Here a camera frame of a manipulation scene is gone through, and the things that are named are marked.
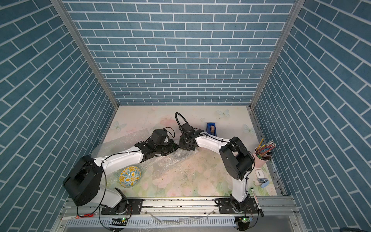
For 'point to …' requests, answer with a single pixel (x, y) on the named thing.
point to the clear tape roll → (212, 128)
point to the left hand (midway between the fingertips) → (183, 148)
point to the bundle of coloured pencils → (263, 149)
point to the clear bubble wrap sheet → (149, 168)
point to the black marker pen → (261, 211)
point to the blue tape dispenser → (208, 125)
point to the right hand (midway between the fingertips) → (181, 147)
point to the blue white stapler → (265, 182)
